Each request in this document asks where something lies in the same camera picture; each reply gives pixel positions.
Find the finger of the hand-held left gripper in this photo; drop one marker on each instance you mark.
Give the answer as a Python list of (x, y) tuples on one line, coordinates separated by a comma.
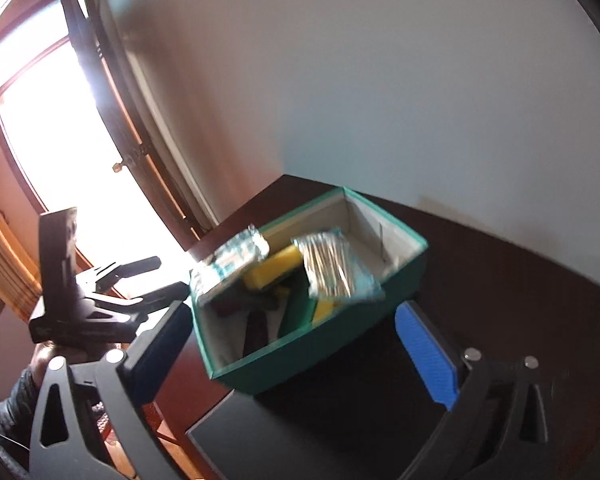
[(130, 266), (157, 295)]

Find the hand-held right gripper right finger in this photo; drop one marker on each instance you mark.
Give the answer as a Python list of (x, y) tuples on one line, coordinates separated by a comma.
[(425, 360)]

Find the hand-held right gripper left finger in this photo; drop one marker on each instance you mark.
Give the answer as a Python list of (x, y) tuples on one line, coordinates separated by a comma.
[(165, 332)]

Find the green cardboard box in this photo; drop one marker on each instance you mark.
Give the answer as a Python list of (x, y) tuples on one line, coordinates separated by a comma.
[(380, 265)]

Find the toothpick packet with teal ends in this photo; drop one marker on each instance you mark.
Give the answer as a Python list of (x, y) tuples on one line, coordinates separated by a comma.
[(330, 265)]

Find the green and yellow scouring sponge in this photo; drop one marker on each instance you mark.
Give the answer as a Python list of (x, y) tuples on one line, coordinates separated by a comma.
[(300, 310)]

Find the person's left forearm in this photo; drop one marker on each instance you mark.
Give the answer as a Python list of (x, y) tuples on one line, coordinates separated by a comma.
[(5, 420)]

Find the person's left hand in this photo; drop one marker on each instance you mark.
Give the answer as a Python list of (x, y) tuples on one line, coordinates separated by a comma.
[(42, 357)]

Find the black desk mat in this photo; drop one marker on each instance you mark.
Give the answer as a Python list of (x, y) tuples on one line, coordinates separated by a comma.
[(340, 410)]

